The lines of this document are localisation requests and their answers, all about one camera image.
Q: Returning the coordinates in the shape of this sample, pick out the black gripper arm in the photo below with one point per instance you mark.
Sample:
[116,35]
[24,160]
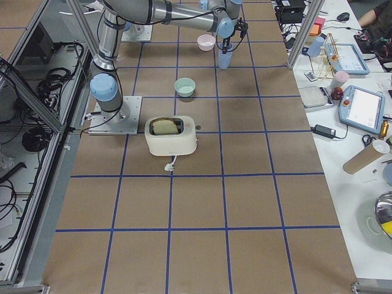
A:
[225,40]

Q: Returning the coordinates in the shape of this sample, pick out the light blue plastic cup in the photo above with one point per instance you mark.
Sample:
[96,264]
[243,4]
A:
[229,49]

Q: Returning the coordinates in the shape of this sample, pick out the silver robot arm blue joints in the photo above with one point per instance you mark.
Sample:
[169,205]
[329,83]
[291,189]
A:
[133,20]

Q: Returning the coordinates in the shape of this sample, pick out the pink bowl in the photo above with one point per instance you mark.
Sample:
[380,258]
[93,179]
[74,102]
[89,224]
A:
[206,42]

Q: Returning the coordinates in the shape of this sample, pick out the mint green bowl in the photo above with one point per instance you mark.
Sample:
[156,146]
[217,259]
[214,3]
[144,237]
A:
[184,87]

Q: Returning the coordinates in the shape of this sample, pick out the grey kitchen scale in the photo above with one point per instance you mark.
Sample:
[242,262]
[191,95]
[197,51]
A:
[315,98]

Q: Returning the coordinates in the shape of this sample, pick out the teach pendant tablet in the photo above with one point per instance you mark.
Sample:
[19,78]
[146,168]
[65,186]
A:
[346,57]
[362,109]

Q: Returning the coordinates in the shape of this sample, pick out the slice of toast bread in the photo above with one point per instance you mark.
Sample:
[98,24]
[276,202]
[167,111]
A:
[164,126]

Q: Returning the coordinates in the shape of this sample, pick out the cream white toaster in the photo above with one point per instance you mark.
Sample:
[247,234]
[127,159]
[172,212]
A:
[182,143]

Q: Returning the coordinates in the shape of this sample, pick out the black power adapter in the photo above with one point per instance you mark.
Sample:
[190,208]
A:
[324,131]

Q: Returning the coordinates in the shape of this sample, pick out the cardboard tube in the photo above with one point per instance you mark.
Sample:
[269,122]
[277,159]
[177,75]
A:
[365,157]

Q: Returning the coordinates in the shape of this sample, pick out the metal mixing bowl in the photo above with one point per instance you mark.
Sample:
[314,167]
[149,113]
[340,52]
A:
[372,217]

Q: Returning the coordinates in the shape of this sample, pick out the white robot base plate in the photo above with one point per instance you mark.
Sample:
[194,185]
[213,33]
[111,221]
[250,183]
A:
[125,122]

